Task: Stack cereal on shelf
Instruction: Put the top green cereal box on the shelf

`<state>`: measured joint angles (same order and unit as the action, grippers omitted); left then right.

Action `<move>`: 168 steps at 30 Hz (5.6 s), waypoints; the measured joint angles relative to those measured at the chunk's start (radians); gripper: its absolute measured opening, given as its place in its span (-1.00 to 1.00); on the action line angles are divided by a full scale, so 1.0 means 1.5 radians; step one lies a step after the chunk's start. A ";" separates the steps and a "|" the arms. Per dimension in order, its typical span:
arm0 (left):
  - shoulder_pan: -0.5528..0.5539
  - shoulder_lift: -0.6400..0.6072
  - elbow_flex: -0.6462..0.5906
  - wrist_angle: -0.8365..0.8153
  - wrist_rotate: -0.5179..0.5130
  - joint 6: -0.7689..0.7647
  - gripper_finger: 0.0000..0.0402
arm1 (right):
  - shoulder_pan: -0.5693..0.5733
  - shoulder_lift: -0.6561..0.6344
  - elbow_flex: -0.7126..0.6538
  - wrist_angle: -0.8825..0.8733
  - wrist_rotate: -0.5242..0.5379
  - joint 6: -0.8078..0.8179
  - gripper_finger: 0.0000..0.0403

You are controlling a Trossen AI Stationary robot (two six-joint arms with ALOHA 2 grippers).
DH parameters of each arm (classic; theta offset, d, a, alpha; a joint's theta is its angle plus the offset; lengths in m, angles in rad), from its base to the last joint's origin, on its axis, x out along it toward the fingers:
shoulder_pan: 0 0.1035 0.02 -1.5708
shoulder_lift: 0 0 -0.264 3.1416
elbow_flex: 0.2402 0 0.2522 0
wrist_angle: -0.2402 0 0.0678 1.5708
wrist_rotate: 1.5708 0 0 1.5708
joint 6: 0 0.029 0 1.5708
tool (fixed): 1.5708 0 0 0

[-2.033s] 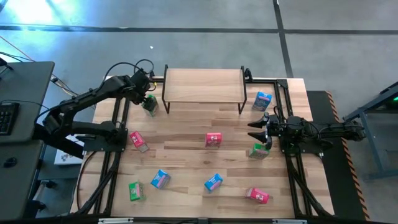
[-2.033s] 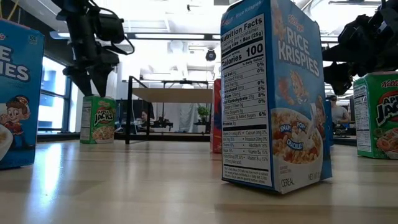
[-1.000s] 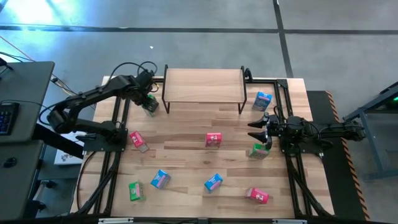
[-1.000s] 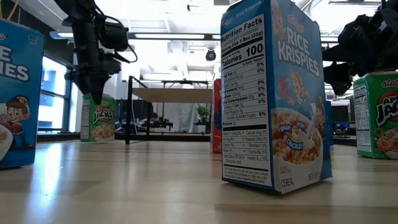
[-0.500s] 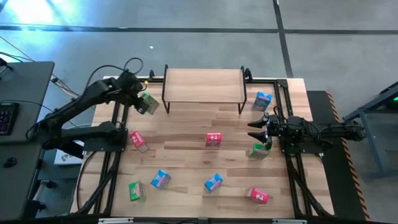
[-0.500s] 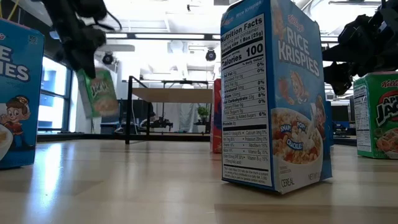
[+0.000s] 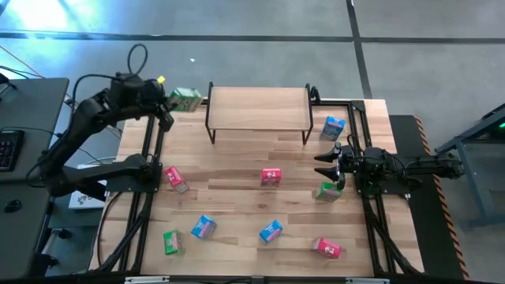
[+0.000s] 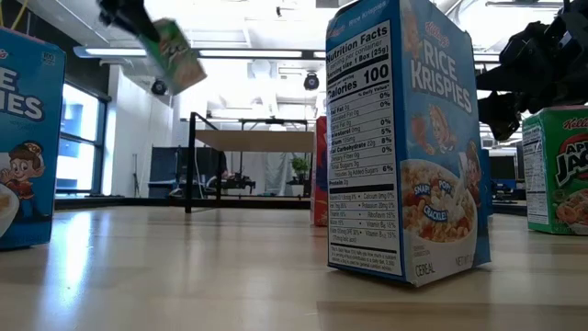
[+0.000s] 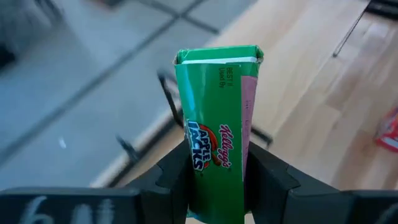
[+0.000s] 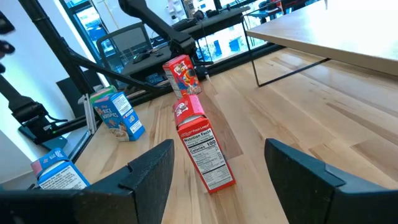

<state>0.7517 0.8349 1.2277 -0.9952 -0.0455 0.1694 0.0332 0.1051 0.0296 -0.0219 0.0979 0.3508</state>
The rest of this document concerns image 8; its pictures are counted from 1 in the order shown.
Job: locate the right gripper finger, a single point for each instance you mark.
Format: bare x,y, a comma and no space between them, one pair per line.
500,115
505,80

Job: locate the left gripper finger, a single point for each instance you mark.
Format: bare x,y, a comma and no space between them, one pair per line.
146,27

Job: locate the green Apple Jacks cereal box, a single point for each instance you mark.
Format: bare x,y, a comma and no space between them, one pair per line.
177,60
556,184

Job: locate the blue Rice Krispies cereal box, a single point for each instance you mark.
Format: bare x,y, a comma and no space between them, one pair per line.
32,184
404,138
489,184

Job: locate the red Froot Loops cereal box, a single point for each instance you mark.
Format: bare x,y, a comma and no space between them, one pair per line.
320,184

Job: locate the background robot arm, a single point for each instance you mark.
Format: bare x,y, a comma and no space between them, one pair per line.
239,183

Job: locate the wooden shelf black legs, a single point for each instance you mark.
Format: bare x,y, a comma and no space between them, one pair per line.
257,140

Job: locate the black computer monitor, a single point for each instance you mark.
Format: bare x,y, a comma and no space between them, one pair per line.
503,167

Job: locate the long ceiling light strip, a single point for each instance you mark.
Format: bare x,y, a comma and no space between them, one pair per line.
248,53

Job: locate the large window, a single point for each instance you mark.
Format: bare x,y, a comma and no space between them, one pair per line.
78,138

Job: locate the black screen panel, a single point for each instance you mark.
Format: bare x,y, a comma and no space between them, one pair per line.
165,170

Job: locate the green potted plant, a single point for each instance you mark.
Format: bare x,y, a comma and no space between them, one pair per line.
301,165

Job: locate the black ceiling camera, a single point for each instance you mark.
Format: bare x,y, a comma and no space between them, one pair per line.
159,87
311,82

